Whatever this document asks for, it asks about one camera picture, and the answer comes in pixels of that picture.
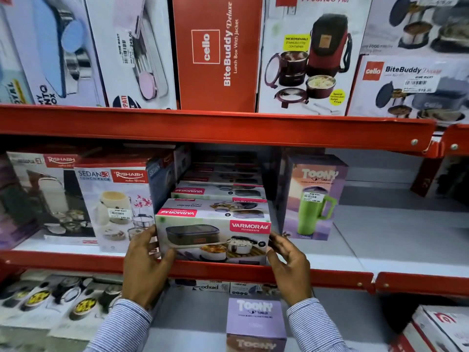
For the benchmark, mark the carton with grey lunch bag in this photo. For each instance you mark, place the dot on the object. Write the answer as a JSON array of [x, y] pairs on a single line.
[[410, 87]]

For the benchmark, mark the person's right thumb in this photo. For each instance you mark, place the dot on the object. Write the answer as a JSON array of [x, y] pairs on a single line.
[[274, 259]]

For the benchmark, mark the person's left forearm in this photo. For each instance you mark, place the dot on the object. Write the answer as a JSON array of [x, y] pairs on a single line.
[[119, 328]]

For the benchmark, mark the red and white carton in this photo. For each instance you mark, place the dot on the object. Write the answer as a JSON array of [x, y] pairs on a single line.
[[436, 329]]

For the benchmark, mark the person's right hand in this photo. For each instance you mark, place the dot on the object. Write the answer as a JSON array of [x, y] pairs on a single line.
[[293, 274]]

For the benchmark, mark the carton with maroon lunch bag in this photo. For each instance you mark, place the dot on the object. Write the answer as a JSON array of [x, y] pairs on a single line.
[[311, 58]]

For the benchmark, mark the carton with cream lunch jar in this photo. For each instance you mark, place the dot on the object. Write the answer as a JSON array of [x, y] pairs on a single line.
[[113, 208]]

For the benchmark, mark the carton with steel bowls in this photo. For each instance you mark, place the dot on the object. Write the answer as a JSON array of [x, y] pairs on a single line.
[[417, 21]]

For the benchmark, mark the person's left hand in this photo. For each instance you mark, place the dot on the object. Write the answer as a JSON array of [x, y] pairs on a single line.
[[141, 269]]

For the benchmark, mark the long red shelf beam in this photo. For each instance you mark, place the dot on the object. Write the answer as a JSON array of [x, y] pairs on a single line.
[[220, 269], [220, 126]]

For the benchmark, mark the carton with white flask set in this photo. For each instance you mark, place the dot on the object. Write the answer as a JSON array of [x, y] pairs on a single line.
[[47, 194]]

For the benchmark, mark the carton with yellow food bowls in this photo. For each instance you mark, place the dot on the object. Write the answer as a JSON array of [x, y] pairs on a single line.
[[47, 304]]

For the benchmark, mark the person's right forearm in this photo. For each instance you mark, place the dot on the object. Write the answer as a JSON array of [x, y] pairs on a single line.
[[315, 326]]

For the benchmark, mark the pink lunch box carton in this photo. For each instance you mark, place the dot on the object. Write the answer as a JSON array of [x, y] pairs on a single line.
[[135, 51]]

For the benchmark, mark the dark purple carton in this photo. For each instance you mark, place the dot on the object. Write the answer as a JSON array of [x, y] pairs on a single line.
[[14, 208]]

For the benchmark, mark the stack of white lunch cartons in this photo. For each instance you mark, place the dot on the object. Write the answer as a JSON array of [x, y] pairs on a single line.
[[220, 179]]

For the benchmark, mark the blue lunch box carton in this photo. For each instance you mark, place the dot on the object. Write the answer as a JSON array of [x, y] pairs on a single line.
[[44, 47]]

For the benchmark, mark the dark red carton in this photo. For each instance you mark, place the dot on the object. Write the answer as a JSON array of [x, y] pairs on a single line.
[[439, 177]]

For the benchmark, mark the purple carton with green tumbler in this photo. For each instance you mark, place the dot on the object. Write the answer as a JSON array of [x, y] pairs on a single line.
[[315, 197]]

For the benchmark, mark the plain red carton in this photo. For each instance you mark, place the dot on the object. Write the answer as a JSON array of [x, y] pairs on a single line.
[[216, 54]]

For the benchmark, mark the person's left thumb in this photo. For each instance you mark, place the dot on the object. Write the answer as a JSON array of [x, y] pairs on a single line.
[[155, 255]]

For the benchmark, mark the white flat carton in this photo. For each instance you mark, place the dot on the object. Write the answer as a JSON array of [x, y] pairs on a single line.
[[216, 287]]

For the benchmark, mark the short red shelf beam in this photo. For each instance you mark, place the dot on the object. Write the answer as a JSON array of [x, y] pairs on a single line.
[[452, 141], [421, 284]]

